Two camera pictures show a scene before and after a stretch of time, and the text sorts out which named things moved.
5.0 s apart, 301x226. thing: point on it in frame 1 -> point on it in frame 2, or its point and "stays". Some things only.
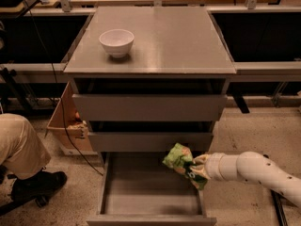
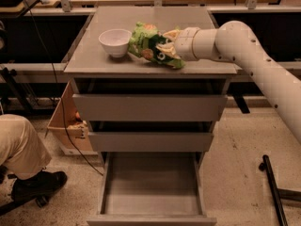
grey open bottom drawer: x=138 y=189 stays
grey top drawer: x=150 y=107 stays
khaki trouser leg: x=22 y=150 stays
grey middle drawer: x=149 y=141 stays
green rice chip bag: x=181 y=159 -> x=143 y=44
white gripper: x=213 y=166 -> x=184 y=43
